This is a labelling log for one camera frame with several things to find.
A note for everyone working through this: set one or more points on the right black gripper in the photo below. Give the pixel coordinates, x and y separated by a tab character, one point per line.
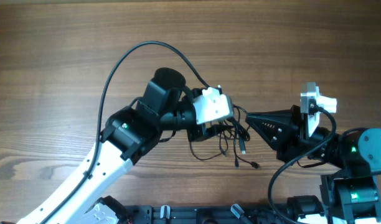
289	137

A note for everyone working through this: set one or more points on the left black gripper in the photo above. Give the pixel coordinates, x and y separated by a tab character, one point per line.
201	132

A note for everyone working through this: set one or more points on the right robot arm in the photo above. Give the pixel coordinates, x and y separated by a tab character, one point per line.
349	195

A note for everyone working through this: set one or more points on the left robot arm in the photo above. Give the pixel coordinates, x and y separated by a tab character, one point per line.
129	134

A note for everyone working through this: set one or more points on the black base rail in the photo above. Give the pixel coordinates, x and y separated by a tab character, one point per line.
146	214

